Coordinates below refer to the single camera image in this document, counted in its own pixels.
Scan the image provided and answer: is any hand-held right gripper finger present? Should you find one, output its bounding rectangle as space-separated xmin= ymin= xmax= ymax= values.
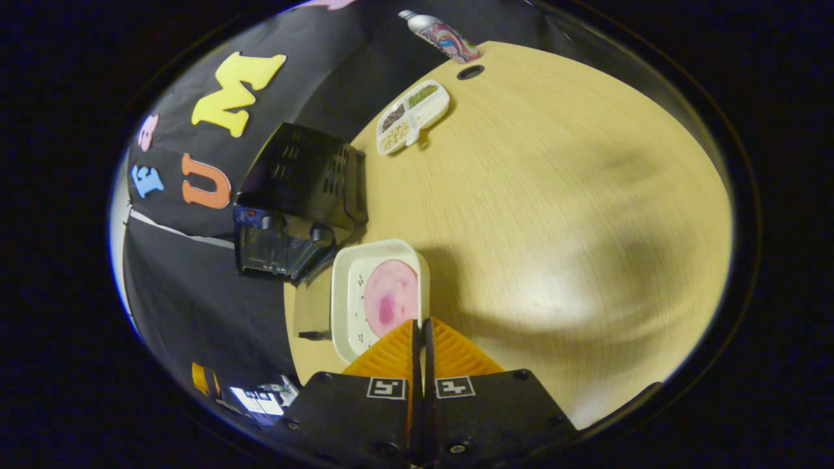
xmin=425 ymin=318 xmax=578 ymax=466
xmin=280 ymin=319 xmax=424 ymax=466

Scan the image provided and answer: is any white divided dish with grains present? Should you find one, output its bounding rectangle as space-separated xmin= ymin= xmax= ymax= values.
xmin=377 ymin=79 xmax=452 ymax=156

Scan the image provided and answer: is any black electric oven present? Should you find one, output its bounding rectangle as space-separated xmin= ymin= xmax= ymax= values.
xmin=233 ymin=122 xmax=369 ymax=343

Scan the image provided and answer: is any white square plate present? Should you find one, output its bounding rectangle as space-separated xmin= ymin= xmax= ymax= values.
xmin=331 ymin=239 xmax=431 ymax=364

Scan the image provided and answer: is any pink ham slice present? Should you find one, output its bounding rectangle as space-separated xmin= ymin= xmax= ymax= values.
xmin=364 ymin=259 xmax=419 ymax=330

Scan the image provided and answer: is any silver printed bottle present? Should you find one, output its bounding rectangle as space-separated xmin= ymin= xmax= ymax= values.
xmin=399 ymin=9 xmax=483 ymax=64

